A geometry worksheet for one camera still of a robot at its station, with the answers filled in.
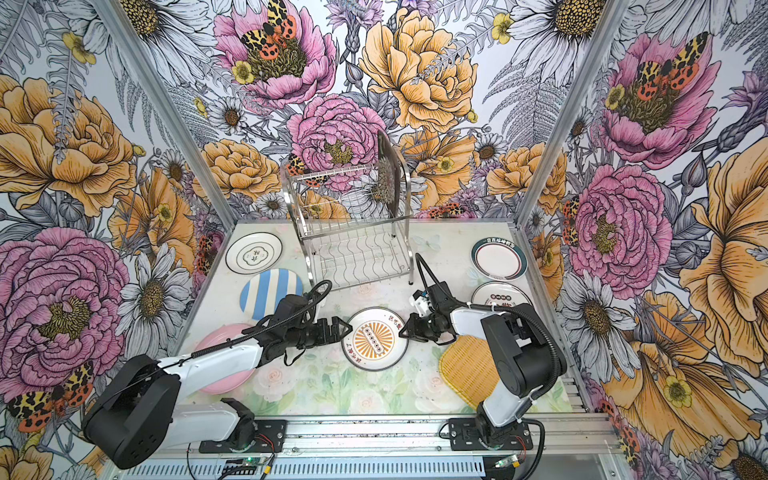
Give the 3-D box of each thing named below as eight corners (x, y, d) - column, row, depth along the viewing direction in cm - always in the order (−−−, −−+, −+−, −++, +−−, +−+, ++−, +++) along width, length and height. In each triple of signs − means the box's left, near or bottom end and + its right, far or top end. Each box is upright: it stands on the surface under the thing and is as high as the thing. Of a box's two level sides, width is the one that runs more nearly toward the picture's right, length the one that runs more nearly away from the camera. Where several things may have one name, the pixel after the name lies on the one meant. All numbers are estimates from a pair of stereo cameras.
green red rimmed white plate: (475, 280, 107) (476, 276, 105) (467, 241, 119) (468, 237, 117) (532, 280, 107) (534, 277, 105) (518, 241, 119) (520, 237, 117)
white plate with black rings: (222, 274, 109) (219, 270, 107) (239, 236, 121) (237, 231, 119) (275, 274, 109) (273, 270, 107) (287, 236, 121) (285, 231, 119)
